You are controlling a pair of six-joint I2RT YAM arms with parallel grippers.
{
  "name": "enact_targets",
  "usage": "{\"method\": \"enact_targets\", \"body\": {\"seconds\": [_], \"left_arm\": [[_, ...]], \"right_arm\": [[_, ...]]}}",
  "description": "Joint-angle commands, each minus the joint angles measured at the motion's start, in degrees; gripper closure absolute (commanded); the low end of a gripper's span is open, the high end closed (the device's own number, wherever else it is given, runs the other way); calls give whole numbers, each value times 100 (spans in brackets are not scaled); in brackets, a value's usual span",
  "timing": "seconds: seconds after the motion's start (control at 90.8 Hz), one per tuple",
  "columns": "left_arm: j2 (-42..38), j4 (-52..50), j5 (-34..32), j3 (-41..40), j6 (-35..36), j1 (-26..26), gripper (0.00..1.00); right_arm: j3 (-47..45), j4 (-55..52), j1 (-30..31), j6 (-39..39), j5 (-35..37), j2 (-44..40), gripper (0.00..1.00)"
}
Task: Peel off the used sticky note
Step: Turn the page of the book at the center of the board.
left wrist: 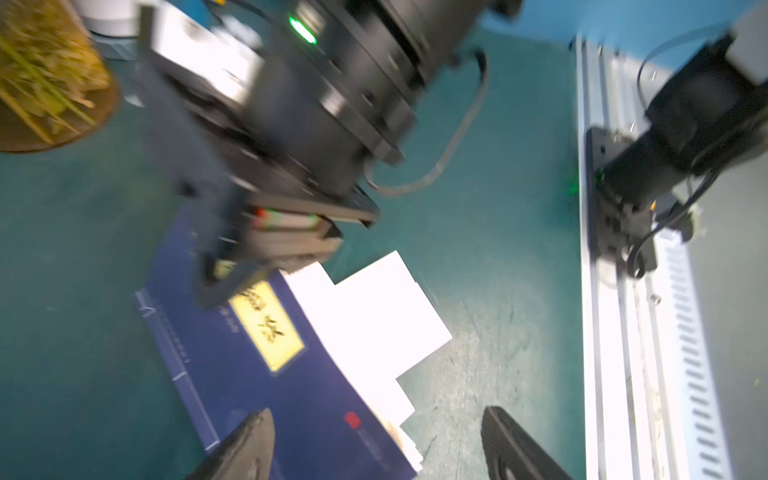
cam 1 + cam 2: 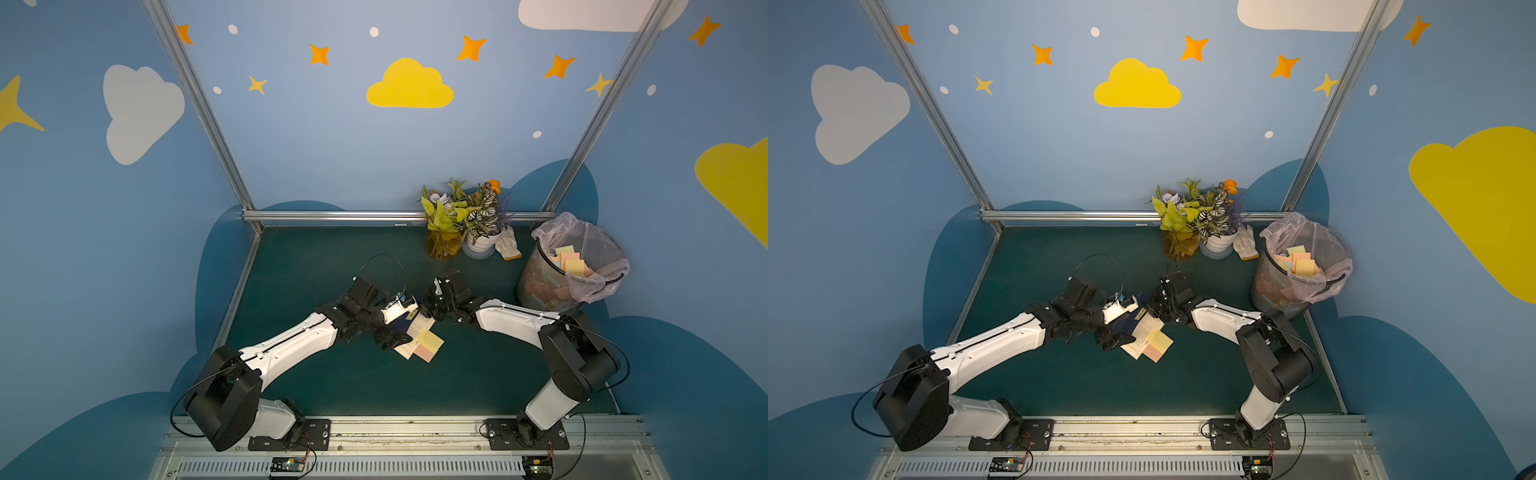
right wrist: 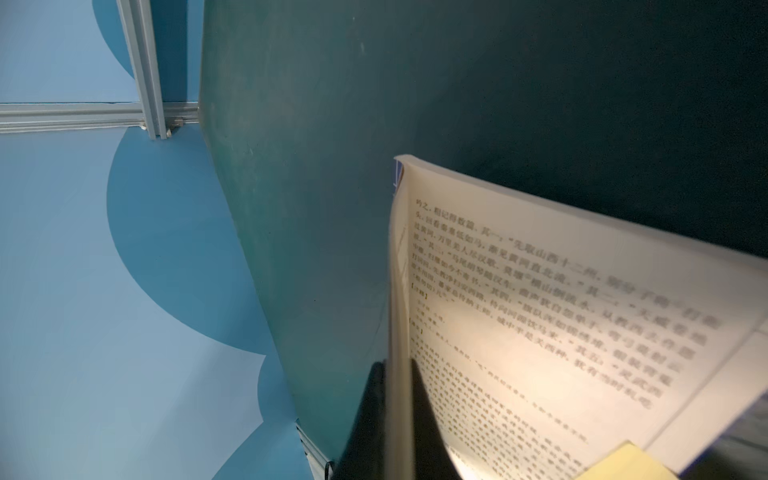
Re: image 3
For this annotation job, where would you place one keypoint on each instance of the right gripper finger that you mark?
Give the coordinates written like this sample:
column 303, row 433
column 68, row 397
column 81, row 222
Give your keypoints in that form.
column 363, row 455

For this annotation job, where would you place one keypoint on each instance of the aluminium frame back bar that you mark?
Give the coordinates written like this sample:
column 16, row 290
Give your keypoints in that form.
column 50, row 117

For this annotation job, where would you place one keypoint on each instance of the yellow sticky note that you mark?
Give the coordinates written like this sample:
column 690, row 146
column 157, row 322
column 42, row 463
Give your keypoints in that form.
column 627, row 462

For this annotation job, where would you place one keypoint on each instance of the purple covered book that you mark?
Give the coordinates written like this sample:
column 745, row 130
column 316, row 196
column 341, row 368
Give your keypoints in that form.
column 547, row 337

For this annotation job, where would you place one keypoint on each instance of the aluminium frame left post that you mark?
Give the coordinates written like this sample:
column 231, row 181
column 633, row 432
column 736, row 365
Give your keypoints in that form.
column 136, row 20

